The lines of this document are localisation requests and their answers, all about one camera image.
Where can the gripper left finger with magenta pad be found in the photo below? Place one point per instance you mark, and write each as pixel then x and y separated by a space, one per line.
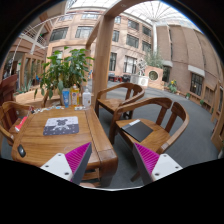
pixel 70 166

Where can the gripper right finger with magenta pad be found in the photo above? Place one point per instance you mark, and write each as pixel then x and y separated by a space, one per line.
pixel 153 166

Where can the grey patterned mouse pad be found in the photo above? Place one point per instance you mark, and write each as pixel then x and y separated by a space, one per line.
pixel 61 126

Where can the black notebook on chair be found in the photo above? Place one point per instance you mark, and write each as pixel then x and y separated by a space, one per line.
pixel 137 129

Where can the wooden table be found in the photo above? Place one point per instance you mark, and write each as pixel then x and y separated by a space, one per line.
pixel 103 161

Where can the near right wooden chair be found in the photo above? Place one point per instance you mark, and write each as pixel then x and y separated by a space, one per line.
pixel 158 136

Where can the wooden chair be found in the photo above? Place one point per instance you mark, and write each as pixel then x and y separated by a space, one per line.
pixel 11 114
pixel 158 136
pixel 133 93

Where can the red book on chair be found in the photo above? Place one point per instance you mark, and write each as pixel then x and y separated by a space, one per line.
pixel 18 127

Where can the white sanitizer bottle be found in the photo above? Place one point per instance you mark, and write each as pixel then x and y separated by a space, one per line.
pixel 86 98

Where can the yellow orange bottle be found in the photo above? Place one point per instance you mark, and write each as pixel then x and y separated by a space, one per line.
pixel 75 95

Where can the blue tube bottle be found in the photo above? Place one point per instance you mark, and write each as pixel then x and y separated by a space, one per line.
pixel 66 97

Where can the left wooden chair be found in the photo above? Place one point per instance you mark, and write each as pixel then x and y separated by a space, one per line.
pixel 11 114

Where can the far right wooden chair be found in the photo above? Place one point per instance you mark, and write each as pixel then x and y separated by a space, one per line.
pixel 133 93

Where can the small yellow flower plant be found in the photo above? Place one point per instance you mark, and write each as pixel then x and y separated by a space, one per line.
pixel 172 86

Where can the large green potted plant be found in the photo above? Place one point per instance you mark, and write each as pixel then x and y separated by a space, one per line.
pixel 61 73

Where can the wooden pillar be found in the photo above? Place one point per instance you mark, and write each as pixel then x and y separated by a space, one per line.
pixel 102 55

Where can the white sculpture on pedestal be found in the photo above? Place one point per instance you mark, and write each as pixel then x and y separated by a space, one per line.
pixel 140 78

